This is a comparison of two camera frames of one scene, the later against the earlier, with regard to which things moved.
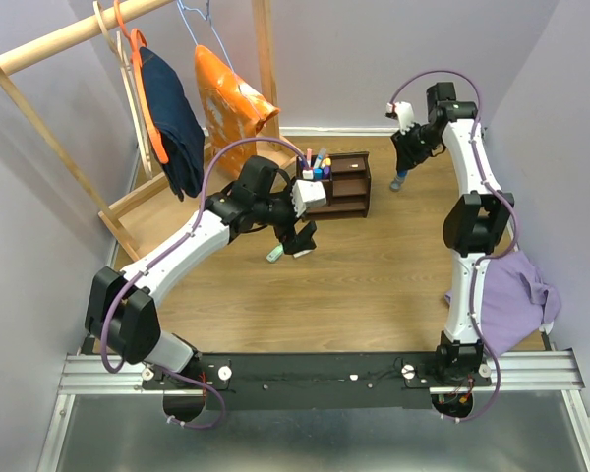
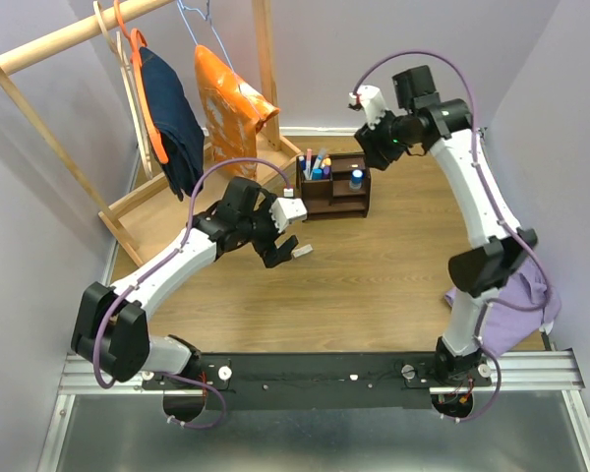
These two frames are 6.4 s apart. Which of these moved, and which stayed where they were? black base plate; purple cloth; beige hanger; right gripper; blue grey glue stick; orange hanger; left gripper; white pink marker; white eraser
Moved: left gripper; right gripper; blue grey glue stick
Stayed: black base plate; beige hanger; white pink marker; orange hanger; purple cloth; white eraser
